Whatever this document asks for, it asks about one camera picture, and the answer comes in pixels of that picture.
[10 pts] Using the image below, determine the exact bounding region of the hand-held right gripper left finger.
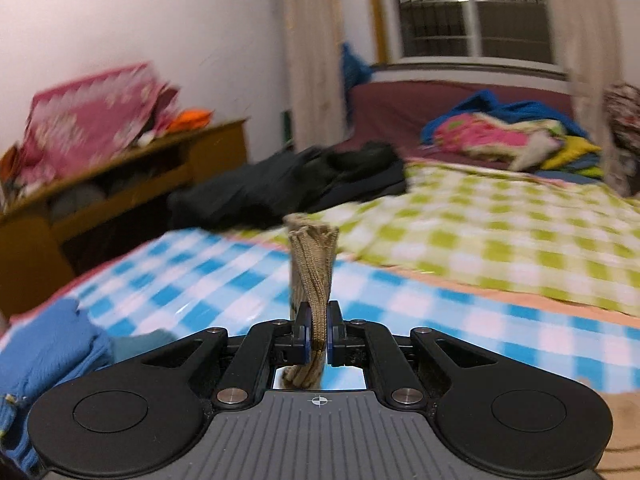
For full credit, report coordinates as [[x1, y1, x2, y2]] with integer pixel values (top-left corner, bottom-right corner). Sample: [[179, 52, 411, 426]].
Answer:
[[144, 302, 316, 408]]

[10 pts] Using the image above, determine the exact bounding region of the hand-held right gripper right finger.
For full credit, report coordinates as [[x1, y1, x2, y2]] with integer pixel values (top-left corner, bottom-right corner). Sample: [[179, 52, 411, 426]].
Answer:
[[325, 300, 496, 408]]

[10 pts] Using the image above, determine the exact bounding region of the beige striped knit sweater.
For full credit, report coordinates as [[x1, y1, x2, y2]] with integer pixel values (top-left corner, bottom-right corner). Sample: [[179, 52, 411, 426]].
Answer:
[[277, 212, 341, 391]]

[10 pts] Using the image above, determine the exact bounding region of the pile of black clothes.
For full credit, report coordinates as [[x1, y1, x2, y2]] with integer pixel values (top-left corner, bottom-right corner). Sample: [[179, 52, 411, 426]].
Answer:
[[167, 141, 408, 232]]

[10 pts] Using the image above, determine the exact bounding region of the teal cloth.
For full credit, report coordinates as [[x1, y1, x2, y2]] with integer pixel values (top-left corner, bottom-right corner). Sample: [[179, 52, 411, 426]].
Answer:
[[107, 329, 176, 363]]

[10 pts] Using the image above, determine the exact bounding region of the green checked plastic sheet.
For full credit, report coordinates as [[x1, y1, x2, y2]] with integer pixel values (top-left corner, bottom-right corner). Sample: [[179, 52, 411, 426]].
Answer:
[[235, 157, 640, 316]]

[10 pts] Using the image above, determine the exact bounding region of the wooden cabinet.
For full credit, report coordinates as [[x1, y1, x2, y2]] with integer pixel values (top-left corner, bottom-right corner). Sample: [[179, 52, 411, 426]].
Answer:
[[0, 119, 250, 317]]

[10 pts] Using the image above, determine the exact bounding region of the maroon bed mattress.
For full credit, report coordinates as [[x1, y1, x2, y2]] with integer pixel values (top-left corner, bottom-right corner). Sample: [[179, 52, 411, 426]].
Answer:
[[345, 77, 576, 173]]

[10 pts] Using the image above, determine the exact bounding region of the orange cloth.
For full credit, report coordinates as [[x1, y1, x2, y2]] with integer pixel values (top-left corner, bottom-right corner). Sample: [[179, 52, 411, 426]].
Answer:
[[167, 108, 213, 134]]

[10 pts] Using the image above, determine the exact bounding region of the blue knit garment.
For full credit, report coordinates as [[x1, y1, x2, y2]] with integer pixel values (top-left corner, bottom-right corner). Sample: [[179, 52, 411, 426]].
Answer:
[[0, 297, 116, 476]]

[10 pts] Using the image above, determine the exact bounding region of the pile of colourful blankets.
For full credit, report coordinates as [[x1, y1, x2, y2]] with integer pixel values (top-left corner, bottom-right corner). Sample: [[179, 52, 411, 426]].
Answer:
[[421, 89, 610, 181]]

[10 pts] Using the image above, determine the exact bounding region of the blue hanging cloth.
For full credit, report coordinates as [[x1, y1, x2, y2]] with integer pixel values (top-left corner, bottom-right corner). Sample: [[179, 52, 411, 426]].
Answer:
[[341, 42, 374, 100]]

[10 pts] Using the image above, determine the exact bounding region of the cream curtain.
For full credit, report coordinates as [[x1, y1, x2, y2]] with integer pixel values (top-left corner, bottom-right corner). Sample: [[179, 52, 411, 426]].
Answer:
[[279, 0, 352, 155], [537, 0, 640, 133]]

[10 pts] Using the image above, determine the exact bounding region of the pink floral bag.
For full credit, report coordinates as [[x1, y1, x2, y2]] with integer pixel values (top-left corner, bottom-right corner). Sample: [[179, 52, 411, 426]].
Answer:
[[19, 62, 180, 182]]

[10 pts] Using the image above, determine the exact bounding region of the dark floral cloth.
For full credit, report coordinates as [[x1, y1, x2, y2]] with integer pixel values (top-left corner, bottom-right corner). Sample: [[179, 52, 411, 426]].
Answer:
[[599, 82, 640, 197]]

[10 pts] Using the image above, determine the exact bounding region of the barred window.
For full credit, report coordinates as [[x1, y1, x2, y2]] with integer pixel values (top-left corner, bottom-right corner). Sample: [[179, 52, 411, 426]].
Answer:
[[366, 0, 568, 70]]

